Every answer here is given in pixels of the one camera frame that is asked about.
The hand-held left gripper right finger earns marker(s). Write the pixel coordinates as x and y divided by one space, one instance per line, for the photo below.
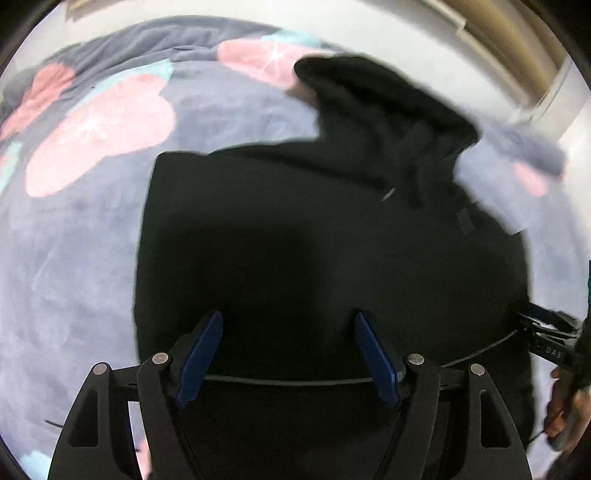
376 360

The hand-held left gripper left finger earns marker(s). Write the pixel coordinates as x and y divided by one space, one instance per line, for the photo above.
198 360

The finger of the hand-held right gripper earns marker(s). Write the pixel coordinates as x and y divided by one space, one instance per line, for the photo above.
549 321

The black garment with white piping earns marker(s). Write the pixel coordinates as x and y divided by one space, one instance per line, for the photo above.
300 230

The person's right hand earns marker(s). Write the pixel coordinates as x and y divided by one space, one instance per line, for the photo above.
570 415

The grey blanket with pink flowers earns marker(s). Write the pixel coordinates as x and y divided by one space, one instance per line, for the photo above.
83 230

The brown striped window blind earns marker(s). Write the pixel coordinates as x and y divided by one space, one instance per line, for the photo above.
508 41

